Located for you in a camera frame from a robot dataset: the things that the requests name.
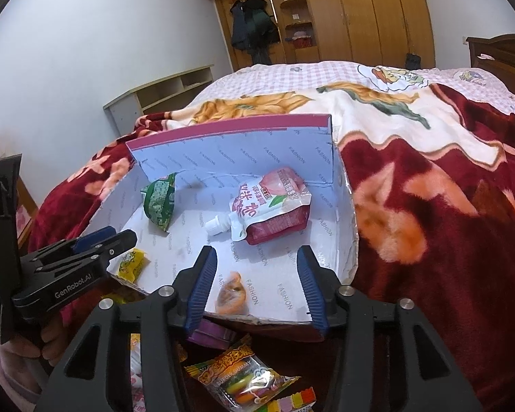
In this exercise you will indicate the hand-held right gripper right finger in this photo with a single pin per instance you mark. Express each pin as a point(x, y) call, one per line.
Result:
point(312, 287)

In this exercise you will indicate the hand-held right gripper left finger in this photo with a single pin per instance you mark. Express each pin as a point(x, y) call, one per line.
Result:
point(202, 287)

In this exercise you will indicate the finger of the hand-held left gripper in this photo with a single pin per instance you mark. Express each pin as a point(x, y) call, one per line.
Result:
point(120, 242)
point(94, 237)

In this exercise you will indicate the yellow cartoon snack packet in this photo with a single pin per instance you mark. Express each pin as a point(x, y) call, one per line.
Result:
point(133, 266)

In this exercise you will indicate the small orange snack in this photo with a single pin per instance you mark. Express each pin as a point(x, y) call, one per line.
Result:
point(231, 296)

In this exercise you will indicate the green pea snack packet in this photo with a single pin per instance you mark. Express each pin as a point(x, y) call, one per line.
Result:
point(158, 201)

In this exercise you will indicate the pink drink pouch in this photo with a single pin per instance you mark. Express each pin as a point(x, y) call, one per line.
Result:
point(274, 206)

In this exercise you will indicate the clear gummy candy packet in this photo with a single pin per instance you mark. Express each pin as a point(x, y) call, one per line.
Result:
point(236, 373)

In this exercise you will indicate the pink cardboard box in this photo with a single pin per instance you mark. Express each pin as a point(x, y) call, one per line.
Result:
point(240, 154)

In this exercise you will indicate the person's left hand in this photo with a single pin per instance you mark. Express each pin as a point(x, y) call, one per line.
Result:
point(51, 341)

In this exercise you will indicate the purple plastic case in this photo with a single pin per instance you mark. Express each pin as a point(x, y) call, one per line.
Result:
point(214, 334)

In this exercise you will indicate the pink tissue box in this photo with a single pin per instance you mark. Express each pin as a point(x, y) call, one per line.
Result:
point(24, 223)

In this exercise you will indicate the wooden nightstand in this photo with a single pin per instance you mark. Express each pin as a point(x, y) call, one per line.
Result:
point(25, 193)

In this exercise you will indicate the striped colourful candy packet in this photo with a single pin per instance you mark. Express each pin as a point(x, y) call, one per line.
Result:
point(296, 399)

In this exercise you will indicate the red plush blanket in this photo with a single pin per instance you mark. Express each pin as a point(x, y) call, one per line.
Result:
point(433, 244)

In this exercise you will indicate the low beige shelf unit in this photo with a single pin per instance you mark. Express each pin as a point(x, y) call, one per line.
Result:
point(124, 111)

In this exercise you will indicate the pink checkered cartoon bed sheet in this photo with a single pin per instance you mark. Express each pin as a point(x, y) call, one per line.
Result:
point(283, 77)

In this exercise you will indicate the red hat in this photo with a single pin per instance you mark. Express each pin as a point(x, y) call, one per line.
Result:
point(302, 40)

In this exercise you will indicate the small dark object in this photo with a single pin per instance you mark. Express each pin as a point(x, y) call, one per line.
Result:
point(413, 61)

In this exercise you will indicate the dark green hanging jacket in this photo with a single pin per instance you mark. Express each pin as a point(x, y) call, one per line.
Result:
point(264, 25)

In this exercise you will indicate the wooden wardrobe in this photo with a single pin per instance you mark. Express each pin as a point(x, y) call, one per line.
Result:
point(369, 17)

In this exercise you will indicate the wooden headboard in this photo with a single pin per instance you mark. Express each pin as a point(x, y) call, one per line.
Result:
point(506, 55)

